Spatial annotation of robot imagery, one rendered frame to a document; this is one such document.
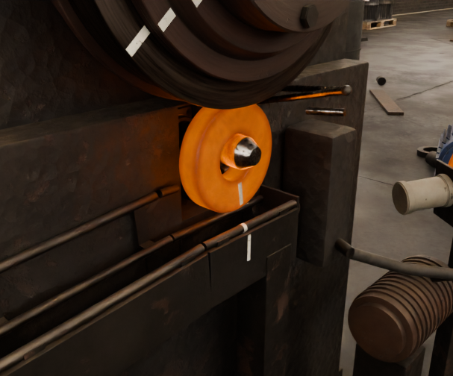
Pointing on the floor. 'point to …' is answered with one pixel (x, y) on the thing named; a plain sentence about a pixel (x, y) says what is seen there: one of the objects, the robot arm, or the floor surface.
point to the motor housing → (399, 320)
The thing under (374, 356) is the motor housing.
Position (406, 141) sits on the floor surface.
